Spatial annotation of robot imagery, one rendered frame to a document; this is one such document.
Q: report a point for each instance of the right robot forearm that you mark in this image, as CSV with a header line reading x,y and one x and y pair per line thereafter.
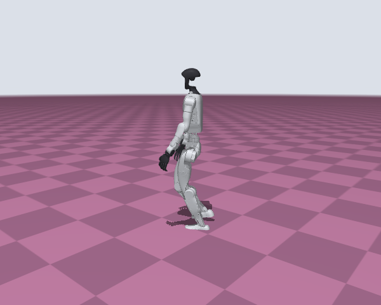
x,y
186,137

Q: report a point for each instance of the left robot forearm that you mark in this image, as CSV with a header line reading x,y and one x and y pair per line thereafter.
x,y
174,144

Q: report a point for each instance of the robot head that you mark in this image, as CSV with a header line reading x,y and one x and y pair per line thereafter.
x,y
191,74

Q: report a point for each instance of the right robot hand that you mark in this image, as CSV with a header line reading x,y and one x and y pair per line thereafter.
x,y
179,150

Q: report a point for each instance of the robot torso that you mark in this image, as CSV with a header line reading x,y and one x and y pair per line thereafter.
x,y
196,123

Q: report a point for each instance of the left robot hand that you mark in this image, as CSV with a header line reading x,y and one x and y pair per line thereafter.
x,y
164,159

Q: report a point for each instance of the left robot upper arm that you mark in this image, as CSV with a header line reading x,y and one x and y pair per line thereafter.
x,y
189,105

